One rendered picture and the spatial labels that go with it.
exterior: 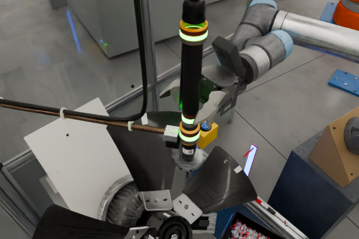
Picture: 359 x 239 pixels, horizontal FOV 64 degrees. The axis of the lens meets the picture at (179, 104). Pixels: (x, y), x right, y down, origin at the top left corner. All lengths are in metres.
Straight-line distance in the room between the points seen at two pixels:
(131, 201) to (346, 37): 0.76
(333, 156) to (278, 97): 1.89
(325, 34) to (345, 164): 0.62
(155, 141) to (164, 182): 0.12
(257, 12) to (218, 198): 0.58
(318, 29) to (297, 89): 2.49
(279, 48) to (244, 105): 2.26
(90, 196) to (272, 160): 1.82
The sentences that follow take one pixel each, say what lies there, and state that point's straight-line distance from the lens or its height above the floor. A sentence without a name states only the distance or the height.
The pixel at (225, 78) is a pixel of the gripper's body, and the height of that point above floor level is 1.67.
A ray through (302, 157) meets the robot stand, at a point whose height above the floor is 1.00.
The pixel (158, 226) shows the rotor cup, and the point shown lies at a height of 1.26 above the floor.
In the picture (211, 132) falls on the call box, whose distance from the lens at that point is 1.27.
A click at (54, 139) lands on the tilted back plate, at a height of 1.32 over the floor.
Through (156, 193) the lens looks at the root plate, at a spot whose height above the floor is 1.27.
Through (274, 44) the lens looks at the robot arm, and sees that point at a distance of 0.70.
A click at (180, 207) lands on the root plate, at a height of 1.19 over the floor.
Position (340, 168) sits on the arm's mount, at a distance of 1.30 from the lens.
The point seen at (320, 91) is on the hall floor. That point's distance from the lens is 3.36.
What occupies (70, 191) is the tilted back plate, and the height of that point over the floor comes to 1.19.
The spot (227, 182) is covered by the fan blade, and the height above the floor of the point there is 1.17.
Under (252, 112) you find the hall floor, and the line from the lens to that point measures 2.90.
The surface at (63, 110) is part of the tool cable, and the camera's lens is 0.72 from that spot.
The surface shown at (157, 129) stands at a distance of 0.64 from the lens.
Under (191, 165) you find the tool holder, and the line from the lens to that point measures 0.69.
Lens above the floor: 2.04
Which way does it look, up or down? 45 degrees down
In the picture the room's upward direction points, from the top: straight up
